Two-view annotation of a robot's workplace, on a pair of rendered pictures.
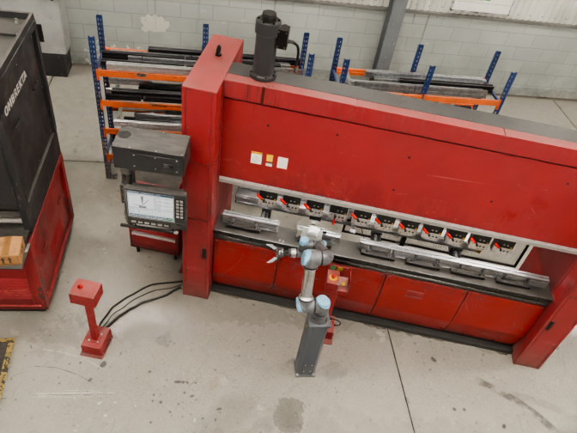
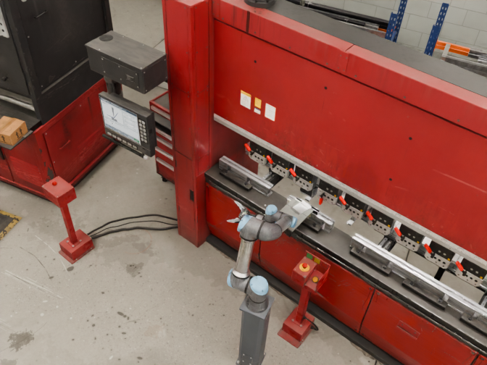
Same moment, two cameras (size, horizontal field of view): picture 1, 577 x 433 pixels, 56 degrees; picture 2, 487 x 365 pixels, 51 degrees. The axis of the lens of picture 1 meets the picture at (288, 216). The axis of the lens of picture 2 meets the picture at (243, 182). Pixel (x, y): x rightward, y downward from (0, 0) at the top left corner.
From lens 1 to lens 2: 1.78 m
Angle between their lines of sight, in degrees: 25
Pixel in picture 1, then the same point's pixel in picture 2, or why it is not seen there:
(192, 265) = (183, 205)
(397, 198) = (395, 192)
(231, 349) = (189, 305)
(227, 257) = (217, 208)
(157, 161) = (121, 70)
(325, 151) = (313, 107)
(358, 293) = (343, 300)
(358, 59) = not seen: outside the picture
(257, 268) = not seen: hidden behind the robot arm
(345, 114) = (333, 61)
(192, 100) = (171, 13)
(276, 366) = (223, 343)
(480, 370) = not seen: outside the picture
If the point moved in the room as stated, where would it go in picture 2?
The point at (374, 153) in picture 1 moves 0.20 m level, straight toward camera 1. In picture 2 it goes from (368, 122) to (346, 137)
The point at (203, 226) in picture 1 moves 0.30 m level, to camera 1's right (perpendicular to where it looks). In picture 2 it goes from (189, 164) to (219, 181)
